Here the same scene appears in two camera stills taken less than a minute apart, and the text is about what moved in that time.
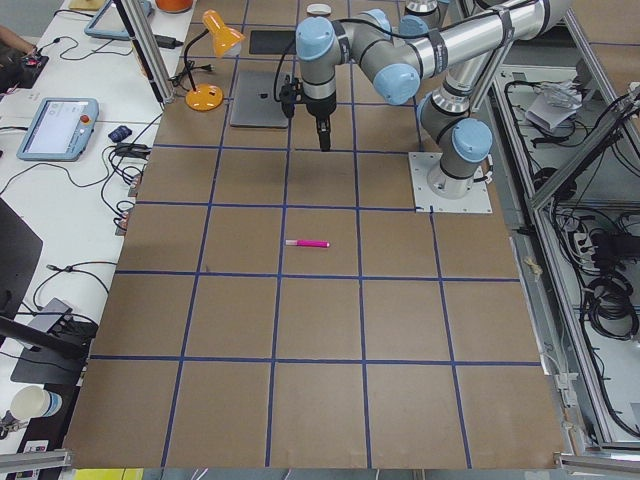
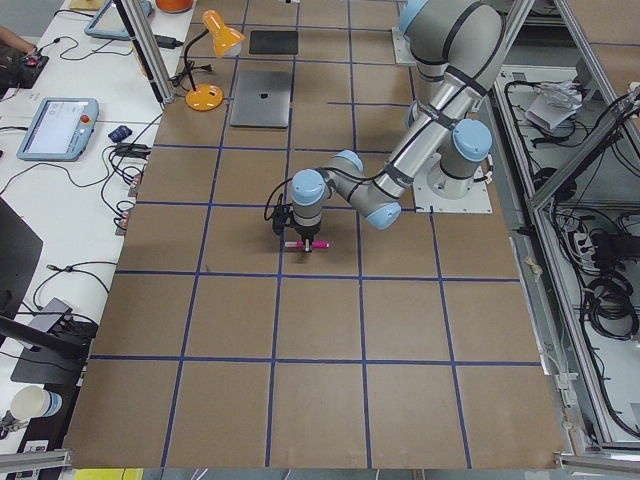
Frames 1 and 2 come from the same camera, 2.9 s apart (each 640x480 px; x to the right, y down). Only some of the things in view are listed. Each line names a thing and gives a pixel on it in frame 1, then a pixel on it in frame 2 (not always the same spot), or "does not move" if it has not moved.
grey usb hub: (45, 322) does not move
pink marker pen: (308, 243) does not move
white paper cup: (32, 402) does not move
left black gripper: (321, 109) to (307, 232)
